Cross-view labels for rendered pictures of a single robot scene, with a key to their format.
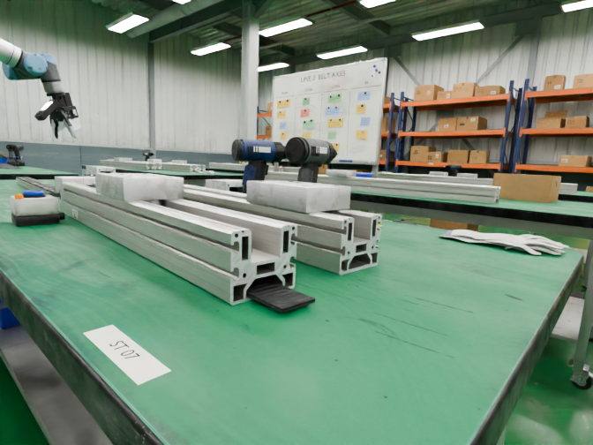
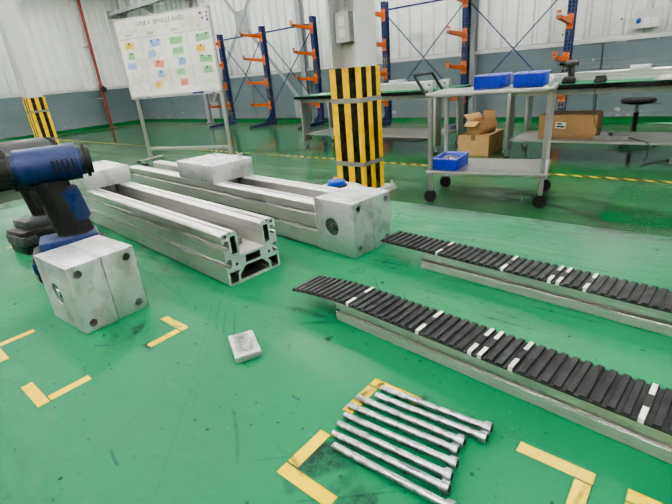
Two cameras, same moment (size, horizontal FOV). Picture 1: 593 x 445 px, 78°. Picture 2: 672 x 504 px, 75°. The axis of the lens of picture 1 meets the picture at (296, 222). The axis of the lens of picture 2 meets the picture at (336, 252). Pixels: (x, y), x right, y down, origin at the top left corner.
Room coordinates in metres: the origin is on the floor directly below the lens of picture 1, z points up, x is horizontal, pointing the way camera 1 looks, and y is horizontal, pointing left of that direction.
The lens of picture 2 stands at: (1.78, 0.58, 1.07)
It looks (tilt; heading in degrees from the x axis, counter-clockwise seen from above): 22 degrees down; 180
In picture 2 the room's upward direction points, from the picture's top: 5 degrees counter-clockwise
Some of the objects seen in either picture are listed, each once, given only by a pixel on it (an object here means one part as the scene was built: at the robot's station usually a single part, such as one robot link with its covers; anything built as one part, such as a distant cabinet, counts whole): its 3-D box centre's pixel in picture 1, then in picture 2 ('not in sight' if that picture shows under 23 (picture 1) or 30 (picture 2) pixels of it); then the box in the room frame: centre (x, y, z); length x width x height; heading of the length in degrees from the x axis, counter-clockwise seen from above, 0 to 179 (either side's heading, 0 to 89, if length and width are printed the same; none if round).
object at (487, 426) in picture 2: not in sight; (432, 406); (1.47, 0.66, 0.78); 0.11 x 0.01 x 0.01; 52
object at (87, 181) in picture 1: (74, 194); (358, 217); (1.03, 0.63, 0.83); 0.12 x 0.09 x 0.10; 134
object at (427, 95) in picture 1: (452, 145); not in sight; (10.07, -4.08, 1.58); 2.83 x 0.98 x 3.15; 48
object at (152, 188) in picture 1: (138, 192); (215, 172); (0.72, 0.31, 0.87); 0.16 x 0.11 x 0.07; 44
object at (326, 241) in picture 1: (221, 211); (144, 213); (0.85, 0.17, 0.82); 0.80 x 0.10 x 0.09; 44
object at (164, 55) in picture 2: not in sight; (177, 94); (-4.60, -1.34, 0.97); 1.51 x 0.50 x 1.95; 68
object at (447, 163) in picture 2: not in sight; (484, 135); (-1.81, 1.88, 0.50); 1.03 x 0.55 x 1.01; 60
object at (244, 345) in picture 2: not in sight; (244, 345); (1.34, 0.46, 0.78); 0.05 x 0.03 x 0.01; 20
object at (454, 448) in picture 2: not in sight; (399, 426); (1.49, 0.62, 0.78); 0.11 x 0.01 x 0.01; 52
